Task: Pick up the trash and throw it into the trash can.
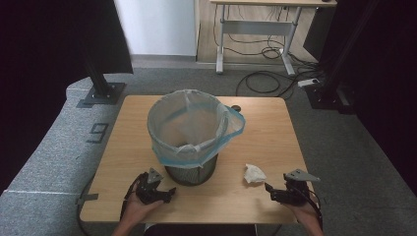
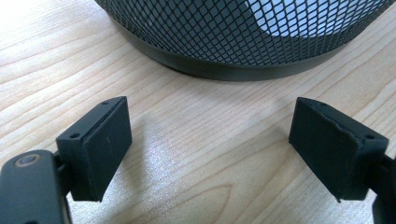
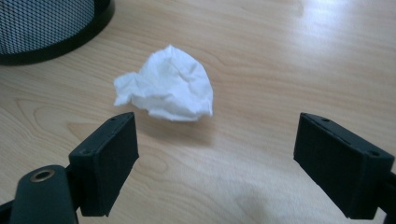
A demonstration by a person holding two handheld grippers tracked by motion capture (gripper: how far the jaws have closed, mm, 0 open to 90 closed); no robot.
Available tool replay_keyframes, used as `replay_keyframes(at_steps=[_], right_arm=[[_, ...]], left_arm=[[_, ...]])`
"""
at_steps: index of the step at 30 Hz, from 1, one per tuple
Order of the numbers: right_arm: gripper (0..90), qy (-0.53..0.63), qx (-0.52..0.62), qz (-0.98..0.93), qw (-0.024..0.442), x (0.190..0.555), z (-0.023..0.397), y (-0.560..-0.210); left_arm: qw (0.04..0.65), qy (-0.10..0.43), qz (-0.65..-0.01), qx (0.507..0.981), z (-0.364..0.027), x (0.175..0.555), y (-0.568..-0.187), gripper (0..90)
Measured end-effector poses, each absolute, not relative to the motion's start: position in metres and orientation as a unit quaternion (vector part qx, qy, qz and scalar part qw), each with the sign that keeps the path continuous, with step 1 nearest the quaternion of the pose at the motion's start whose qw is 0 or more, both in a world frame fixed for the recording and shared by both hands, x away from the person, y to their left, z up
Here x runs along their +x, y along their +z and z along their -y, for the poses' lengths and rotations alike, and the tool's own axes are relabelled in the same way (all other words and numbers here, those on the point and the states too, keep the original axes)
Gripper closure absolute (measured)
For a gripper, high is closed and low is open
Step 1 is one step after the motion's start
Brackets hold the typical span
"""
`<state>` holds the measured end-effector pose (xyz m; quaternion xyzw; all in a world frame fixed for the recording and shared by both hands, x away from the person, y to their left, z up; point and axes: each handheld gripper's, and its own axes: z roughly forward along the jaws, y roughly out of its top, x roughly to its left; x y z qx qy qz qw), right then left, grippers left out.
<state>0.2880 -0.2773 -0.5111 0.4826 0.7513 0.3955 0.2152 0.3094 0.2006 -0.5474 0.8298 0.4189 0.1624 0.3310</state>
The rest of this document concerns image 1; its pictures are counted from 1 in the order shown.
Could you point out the black box under desk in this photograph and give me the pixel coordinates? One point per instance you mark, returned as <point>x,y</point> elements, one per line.
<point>318,32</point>

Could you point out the person's right hand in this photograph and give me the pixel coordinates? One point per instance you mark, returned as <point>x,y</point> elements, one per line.
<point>307,213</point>

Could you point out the white power strip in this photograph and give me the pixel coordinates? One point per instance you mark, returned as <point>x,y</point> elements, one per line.
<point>308,82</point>

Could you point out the dark curtain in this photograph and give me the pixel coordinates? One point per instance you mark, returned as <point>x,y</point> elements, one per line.
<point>39,65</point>
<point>387,82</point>

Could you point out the desk with white metal frame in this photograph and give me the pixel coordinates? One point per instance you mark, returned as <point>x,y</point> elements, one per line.
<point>259,28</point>

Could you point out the black stand with base plate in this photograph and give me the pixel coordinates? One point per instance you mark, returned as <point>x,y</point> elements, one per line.
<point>331,88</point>
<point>101,87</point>

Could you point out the black round table grommet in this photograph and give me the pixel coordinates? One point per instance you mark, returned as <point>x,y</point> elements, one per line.
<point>235,108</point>

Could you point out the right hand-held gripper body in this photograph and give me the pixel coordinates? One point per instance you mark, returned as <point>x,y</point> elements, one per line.
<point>296,193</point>

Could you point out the white paper tissue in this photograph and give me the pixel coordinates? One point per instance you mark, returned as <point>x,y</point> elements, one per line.
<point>254,173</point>

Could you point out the person's left hand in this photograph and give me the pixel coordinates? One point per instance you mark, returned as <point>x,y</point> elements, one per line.
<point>139,211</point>

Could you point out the black mesh trash bin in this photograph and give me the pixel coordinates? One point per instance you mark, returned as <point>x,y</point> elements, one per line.
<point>191,172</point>

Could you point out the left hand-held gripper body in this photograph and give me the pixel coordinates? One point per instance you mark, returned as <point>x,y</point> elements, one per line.
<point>146,191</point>

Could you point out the translucent blue-edged trash bag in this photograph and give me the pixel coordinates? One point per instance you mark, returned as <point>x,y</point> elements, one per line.
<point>193,124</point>

